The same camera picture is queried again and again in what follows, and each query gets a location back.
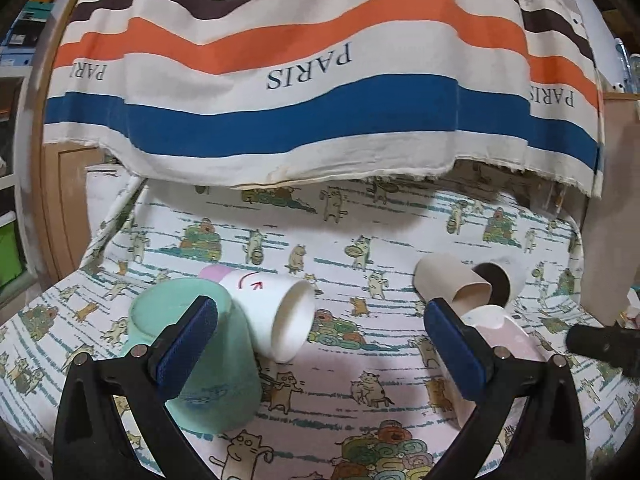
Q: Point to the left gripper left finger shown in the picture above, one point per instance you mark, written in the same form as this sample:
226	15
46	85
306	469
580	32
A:
90	441

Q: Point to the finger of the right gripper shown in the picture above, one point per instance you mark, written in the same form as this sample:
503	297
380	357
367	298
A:
616	346

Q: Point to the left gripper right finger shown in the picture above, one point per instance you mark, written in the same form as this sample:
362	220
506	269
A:
548	442

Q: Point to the pink ceramic mug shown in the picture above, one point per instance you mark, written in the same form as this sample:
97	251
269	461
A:
498	328

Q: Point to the mint green cup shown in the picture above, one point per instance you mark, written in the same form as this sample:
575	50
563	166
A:
223	391

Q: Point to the grey cylindrical cup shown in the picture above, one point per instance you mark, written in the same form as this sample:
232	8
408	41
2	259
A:
507	276

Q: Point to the white pink paper cup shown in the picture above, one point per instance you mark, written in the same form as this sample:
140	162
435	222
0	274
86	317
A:
279	308

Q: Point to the beige square cup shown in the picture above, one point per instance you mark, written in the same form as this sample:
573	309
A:
444	276

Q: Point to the wooden bed side board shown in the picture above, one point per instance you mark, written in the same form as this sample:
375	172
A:
611	229

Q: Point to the cat print bed sheet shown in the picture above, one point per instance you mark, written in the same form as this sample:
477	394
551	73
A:
365	398

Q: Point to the striped Paris cloth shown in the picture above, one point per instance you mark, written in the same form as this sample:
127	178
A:
244	93

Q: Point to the shelf with storage boxes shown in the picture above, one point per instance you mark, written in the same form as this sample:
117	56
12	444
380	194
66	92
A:
21	262

